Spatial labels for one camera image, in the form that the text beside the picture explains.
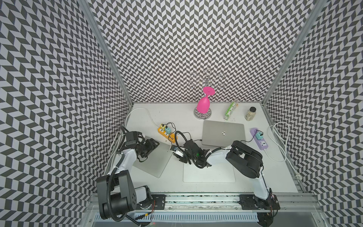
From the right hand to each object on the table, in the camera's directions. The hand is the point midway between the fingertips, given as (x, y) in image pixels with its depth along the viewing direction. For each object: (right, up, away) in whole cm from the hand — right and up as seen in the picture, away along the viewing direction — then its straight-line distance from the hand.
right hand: (175, 152), depth 91 cm
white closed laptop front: (+28, -9, -8) cm, 30 cm away
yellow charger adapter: (-9, +16, +4) cm, 19 cm away
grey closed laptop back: (+31, +12, +2) cm, 33 cm away
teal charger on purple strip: (+54, +11, +1) cm, 55 cm away
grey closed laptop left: (-12, -4, -4) cm, 13 cm away
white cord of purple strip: (+76, -13, -6) cm, 77 cm away
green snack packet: (+39, +28, +14) cm, 50 cm away
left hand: (-12, +5, -3) cm, 14 cm away
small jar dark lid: (+54, +25, +11) cm, 60 cm away
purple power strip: (+56, +6, 0) cm, 56 cm away
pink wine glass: (+18, +30, -2) cm, 35 cm away
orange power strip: (-4, +10, +3) cm, 11 cm away
